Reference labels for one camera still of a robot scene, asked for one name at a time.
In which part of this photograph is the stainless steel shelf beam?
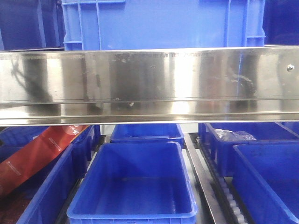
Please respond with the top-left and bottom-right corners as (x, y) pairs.
(0, 46), (299, 126)

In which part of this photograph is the large blue crate upper shelf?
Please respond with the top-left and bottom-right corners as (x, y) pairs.
(62, 0), (265, 50)

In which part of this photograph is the blue bin centre rear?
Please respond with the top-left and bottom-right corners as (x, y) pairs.
(110, 123), (184, 146)

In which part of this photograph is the blue bin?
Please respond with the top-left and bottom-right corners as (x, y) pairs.
(198, 122), (299, 177)
(0, 125), (100, 224)
(232, 143), (299, 224)
(110, 123), (184, 146)
(67, 142), (198, 224)

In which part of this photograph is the blue bin centre front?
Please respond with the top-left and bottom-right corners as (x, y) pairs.
(67, 142), (198, 224)

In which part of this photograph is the clear plastic bag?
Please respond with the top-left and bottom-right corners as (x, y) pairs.
(214, 129), (256, 141)

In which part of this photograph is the blue bin right rear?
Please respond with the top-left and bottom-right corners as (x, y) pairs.
(198, 122), (299, 177)

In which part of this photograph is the blue bin left front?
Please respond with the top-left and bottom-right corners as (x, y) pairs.
(0, 125), (100, 224)

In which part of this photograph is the blue bin right front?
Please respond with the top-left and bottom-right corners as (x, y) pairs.
(232, 143), (299, 224)

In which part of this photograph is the red packaging bag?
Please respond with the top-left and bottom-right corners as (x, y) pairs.
(0, 125), (89, 198)

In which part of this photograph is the dark blue crate upper left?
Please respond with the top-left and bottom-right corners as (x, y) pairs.
(0, 0), (65, 51)

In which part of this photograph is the dark blue crate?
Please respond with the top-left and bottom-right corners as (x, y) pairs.
(0, 0), (65, 51)
(263, 0), (299, 45)

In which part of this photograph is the dark blue crate upper right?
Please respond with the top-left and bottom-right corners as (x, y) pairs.
(263, 0), (299, 45)

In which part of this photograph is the roller track rail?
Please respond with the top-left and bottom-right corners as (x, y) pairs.
(183, 133), (254, 224)

